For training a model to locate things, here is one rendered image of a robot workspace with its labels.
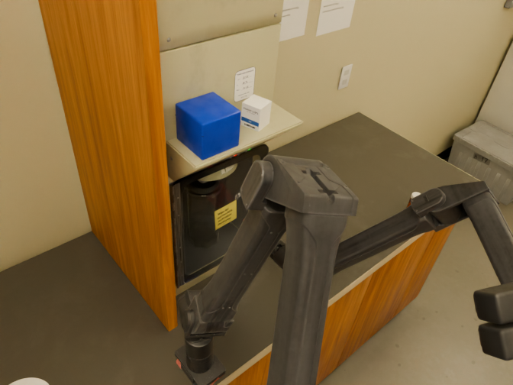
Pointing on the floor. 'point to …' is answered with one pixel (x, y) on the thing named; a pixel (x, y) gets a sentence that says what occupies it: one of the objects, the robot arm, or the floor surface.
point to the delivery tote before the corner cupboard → (486, 156)
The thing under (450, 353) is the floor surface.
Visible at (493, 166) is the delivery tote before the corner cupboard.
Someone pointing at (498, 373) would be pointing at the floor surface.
